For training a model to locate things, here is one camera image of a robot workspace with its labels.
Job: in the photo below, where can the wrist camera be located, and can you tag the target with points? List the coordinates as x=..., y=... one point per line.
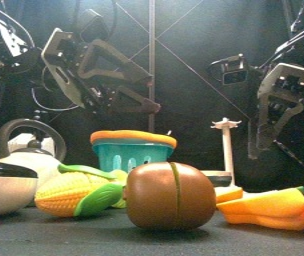
x=92, y=26
x=232, y=70

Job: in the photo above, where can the grey vertical frame pole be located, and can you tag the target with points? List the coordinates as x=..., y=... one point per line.
x=151, y=50

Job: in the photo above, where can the small dark round bowl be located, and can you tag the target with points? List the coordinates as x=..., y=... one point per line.
x=219, y=178

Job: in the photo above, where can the orange flat toy slice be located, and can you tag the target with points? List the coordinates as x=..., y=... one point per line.
x=132, y=136

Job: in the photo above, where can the white bowl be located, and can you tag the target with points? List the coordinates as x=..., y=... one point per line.
x=3, y=186

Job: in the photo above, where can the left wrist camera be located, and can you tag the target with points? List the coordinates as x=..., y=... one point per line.
x=92, y=26

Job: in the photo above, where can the small orange squash piece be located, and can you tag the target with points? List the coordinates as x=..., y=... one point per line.
x=230, y=195

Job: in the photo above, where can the white box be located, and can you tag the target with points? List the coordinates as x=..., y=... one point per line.
x=19, y=141

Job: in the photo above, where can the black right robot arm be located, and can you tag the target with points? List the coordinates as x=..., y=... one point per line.
x=303, y=36

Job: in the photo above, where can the yellow toy corn green husk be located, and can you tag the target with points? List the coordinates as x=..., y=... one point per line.
x=69, y=193

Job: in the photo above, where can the brown toy kiwi green seam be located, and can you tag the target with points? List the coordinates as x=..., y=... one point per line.
x=159, y=196

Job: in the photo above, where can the teal plastic basket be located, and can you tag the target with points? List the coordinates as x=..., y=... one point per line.
x=130, y=155

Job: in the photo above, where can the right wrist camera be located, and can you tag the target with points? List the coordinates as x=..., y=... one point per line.
x=232, y=70

